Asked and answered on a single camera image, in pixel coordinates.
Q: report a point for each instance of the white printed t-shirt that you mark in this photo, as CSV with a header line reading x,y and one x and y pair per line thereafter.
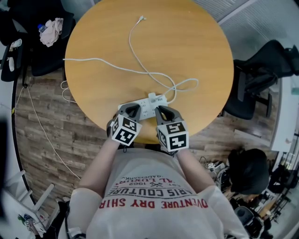
x,y
151,210

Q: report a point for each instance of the white power strip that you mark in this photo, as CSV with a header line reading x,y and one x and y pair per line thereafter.
x,y
147,108

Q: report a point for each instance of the white charger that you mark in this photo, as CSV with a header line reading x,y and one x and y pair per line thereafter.
x,y
153,96

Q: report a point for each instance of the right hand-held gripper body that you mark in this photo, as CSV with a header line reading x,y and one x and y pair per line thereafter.
x,y
174,136

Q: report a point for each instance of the person's left forearm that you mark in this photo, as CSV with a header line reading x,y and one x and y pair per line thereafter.
x,y
102,163

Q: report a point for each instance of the small white marker device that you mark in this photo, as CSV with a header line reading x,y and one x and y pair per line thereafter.
x,y
209,165

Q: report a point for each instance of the pale pink crumpled cloth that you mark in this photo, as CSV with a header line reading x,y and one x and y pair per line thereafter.
x,y
51,32

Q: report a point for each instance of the person's right forearm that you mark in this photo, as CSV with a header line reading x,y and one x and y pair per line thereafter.
x,y
194,170

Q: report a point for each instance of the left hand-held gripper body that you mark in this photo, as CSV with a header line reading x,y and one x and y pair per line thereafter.
x,y
126,130

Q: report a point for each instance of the clear plastic water bottle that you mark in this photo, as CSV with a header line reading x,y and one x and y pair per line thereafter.
x,y
42,28

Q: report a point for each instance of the black mesh office chair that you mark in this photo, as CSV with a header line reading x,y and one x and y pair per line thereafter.
x,y
254,70

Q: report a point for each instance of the white stool frame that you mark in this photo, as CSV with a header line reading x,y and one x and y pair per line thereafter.
x,y
39,203

